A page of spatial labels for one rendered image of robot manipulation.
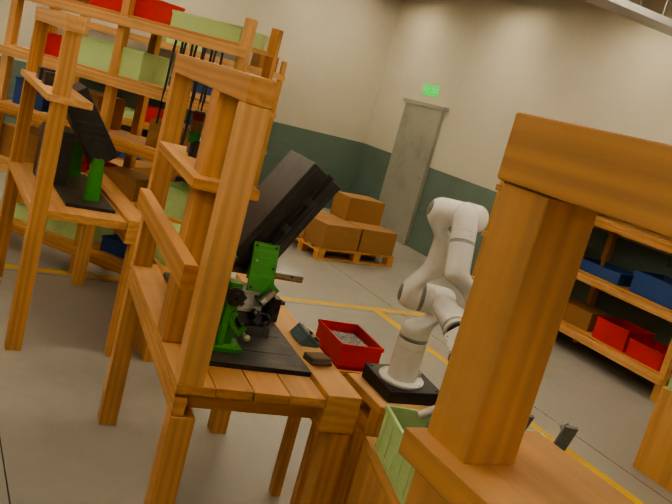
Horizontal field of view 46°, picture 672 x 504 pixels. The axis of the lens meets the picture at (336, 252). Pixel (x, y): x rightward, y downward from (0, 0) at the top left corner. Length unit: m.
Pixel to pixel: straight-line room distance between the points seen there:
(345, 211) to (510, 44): 3.25
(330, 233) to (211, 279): 6.84
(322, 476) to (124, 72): 4.14
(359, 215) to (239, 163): 7.61
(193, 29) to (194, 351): 3.82
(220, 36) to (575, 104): 5.22
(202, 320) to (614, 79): 7.62
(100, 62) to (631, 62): 5.81
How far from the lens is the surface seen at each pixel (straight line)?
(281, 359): 3.14
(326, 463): 3.06
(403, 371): 3.21
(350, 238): 9.65
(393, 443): 2.71
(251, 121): 2.55
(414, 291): 3.08
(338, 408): 2.96
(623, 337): 8.25
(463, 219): 2.77
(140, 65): 6.36
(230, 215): 2.59
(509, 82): 11.03
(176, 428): 2.83
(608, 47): 9.92
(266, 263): 3.36
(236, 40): 5.99
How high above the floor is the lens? 1.95
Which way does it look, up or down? 11 degrees down
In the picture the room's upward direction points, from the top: 15 degrees clockwise
